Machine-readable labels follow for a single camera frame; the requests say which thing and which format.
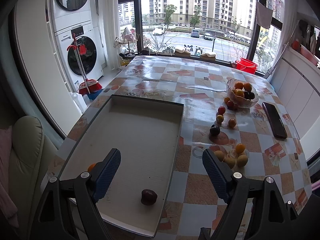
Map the white cabinet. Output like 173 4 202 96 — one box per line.
270 47 319 160

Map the dark plum on table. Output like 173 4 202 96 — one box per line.
209 124 220 137

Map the dark plum in tray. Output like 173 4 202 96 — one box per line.
140 189 157 206

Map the red cherry tomato fruit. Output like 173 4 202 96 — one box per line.
217 106 226 115

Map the white washing machine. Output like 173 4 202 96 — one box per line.
55 21 104 92

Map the red plastic bucket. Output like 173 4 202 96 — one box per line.
236 57 258 74

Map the orange fruit in tray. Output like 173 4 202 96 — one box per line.
87 163 96 172

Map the blue dustpan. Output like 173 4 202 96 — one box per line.
87 89 103 101

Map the black smartphone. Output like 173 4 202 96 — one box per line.
262 102 287 139

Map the yellow green fruit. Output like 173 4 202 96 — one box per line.
214 150 225 161
223 157 236 169

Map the hanging grey towel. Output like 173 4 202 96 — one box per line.
256 2 273 29

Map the yellow small fruit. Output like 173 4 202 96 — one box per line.
216 114 224 124

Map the checkered tablecloth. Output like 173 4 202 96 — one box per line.
46 56 311 239

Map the white dryer upper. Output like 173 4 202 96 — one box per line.
50 0 95 33

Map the red broom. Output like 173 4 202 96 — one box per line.
67 34 103 96

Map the white shallow tray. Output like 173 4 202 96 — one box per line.
61 95 184 237

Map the glass fruit bowl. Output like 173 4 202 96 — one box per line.
226 79 259 108

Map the beige sofa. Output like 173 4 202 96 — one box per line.
1 116 57 239

